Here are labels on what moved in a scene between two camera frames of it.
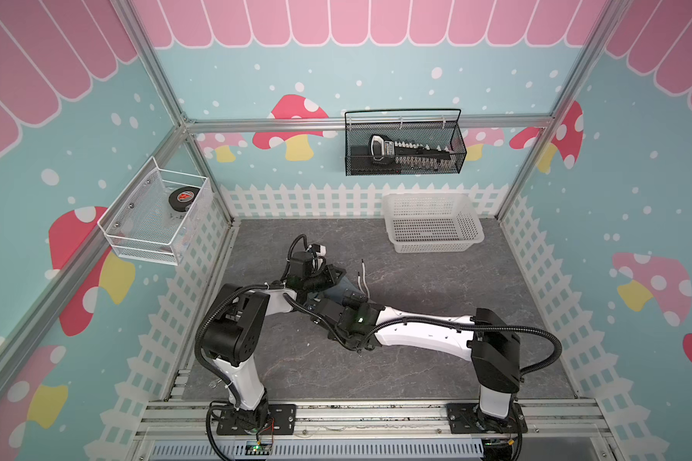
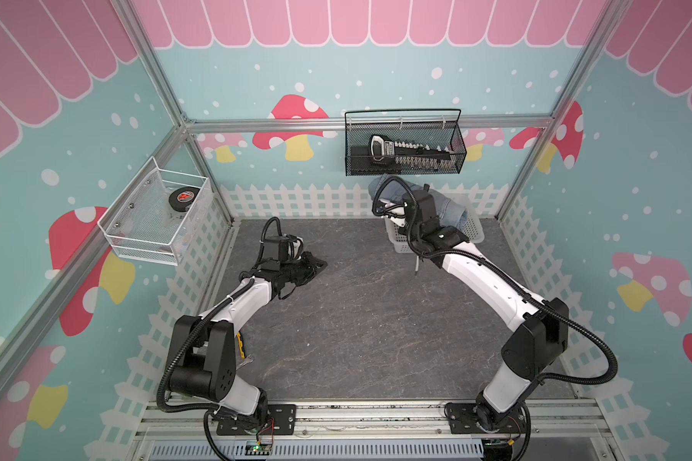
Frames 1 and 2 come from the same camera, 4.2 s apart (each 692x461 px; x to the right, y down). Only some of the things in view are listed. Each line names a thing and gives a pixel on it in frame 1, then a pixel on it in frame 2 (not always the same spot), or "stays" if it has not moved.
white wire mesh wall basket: x=153 y=218 stays
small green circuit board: x=258 y=448 stays
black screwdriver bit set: x=383 y=148 stays
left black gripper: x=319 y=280 to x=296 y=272
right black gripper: x=323 y=316 to x=404 y=229
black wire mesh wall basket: x=398 y=142 stays
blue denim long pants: x=335 y=291 to x=449 y=211
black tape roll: x=181 y=198 stays
